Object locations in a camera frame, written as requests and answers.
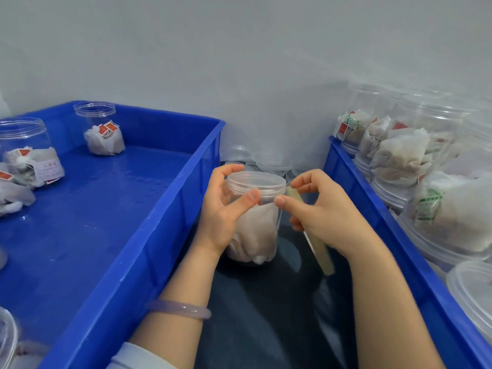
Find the person's left hand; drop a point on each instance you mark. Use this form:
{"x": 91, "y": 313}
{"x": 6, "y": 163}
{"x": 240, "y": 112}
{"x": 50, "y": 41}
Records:
{"x": 215, "y": 219}

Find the person's right hand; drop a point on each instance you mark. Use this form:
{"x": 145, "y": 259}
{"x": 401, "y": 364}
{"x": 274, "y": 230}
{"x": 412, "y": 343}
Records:
{"x": 334, "y": 219}

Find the person's right middle finger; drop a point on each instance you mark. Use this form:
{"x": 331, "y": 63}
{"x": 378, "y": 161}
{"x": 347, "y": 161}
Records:
{"x": 307, "y": 190}

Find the person's left thumb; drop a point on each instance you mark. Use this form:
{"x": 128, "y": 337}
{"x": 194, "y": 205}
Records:
{"x": 244, "y": 203}

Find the person's right thumb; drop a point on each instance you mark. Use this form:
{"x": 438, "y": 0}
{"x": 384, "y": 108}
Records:
{"x": 290, "y": 206}

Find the clear plastic screw lid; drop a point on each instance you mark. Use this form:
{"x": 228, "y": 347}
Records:
{"x": 255, "y": 182}

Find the clear plastic jar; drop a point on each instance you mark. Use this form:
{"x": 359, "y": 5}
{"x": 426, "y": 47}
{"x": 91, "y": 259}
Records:
{"x": 265, "y": 226}

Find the pale stick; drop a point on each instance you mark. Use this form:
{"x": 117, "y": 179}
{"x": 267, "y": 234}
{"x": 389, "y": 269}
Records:
{"x": 322, "y": 254}

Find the person's left forearm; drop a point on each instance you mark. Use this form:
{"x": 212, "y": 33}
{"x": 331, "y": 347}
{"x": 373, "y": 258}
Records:
{"x": 180, "y": 288}

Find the person's right forearm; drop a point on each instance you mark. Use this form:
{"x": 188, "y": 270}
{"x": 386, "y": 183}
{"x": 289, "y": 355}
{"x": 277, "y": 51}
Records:
{"x": 388, "y": 311}

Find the white tea bags bundle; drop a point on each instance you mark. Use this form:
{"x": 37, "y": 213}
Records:
{"x": 257, "y": 234}

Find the stack of clear lids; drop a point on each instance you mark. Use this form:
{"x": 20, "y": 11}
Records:
{"x": 265, "y": 163}

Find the pale lilac bangle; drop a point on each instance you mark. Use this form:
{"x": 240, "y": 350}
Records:
{"x": 180, "y": 308}

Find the group of filled lidded jars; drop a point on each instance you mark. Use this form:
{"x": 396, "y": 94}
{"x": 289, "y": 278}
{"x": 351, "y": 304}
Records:
{"x": 430, "y": 169}

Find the large blue plastic crate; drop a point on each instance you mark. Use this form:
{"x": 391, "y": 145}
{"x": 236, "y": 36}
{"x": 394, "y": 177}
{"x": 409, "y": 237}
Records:
{"x": 96, "y": 234}

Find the open clear jar with tea bags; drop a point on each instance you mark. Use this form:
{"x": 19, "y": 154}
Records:
{"x": 102, "y": 140}
{"x": 34, "y": 165}
{"x": 7, "y": 338}
{"x": 13, "y": 197}

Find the white sleeve cuff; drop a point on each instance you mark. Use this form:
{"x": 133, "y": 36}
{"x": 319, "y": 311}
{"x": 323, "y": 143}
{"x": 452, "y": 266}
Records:
{"x": 134, "y": 358}

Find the loose clear plastic lid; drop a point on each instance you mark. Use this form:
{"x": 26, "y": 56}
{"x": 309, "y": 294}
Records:
{"x": 472, "y": 295}

